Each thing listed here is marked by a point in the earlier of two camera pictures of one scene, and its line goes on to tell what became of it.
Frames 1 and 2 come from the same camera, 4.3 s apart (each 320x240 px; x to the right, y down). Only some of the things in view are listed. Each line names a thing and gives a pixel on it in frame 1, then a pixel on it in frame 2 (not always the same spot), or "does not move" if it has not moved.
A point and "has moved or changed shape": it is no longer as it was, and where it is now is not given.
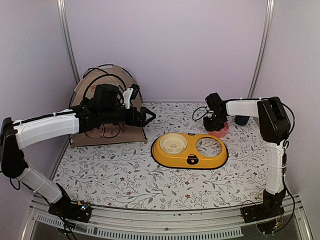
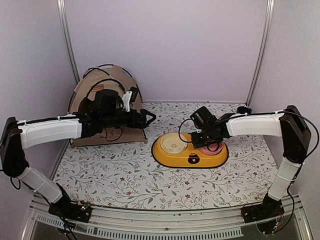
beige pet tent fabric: [112, 135] does not move
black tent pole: [83, 77] does not move
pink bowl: [221, 133] has moved or changed shape
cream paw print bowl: [173, 143] does not move
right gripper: [207, 127] -> [196, 143]
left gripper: [141, 121] does not move
